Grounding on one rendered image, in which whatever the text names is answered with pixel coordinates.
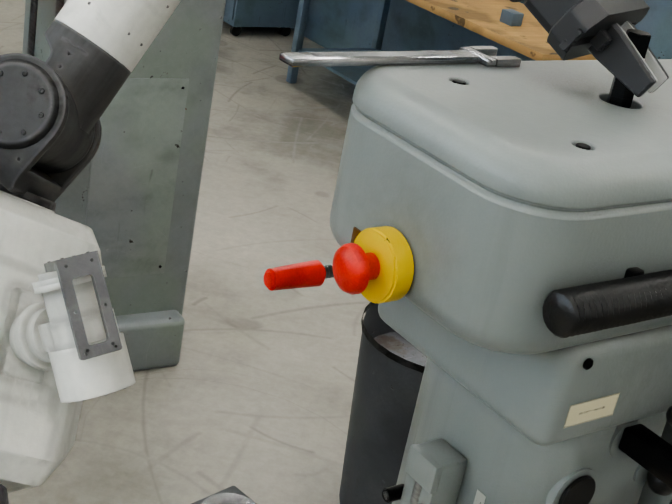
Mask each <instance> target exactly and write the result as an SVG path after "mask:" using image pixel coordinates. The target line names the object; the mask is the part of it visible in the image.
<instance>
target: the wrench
mask: <svg viewBox="0 0 672 504"><path fill-rule="evenodd" d="M497 51H498V48H496V47H494V46H469V47H460V49H459V50H437V51H353V52H281V53H280V56H279V60H280V61H282V62H284V63H286V64H287V65H289V66H291V67H330V66H377V65H424V64H471V63H480V64H482V65H484V66H486V67H520V64H521V60H522V59H520V58H518V57H515V56H496V55H497Z"/></svg>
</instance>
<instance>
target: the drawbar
mask: <svg viewBox="0 0 672 504"><path fill-rule="evenodd" d="M626 34H627V35H628V37H629V39H630V40H631V41H632V43H633V44H634V46H635V47H636V49H637V50H638V52H639V53H640V55H641V56H642V58H643V59H645V56H646V52H647V49H648V46H649V42H650V39H651V35H650V33H648V32H645V31H641V30H638V29H627V32H626ZM633 97H634V94H633V93H632V92H631V91H630V90H629V89H628V88H627V87H626V86H625V85H624V84H622V83H621V82H620V81H619V80H618V79H617V78H616V77H615V76H614V78H613V81H612V85H611V88H610V92H609V95H608V99H607V103H610V104H613V105H616V106H620V107H624V108H630V107H631V104H632V100H633Z"/></svg>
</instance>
